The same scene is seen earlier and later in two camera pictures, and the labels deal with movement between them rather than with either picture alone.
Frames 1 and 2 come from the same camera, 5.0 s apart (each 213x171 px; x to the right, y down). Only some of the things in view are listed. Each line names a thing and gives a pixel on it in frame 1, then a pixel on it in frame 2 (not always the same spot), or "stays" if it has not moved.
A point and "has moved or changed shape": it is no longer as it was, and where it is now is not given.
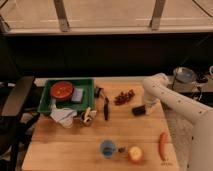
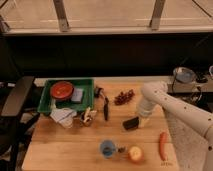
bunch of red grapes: [124, 98] stays
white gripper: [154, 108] to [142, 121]
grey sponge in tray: [77, 95] stays
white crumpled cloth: [64, 116] stays
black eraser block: [139, 111] has moved or changed shape
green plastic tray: [46, 100] stays
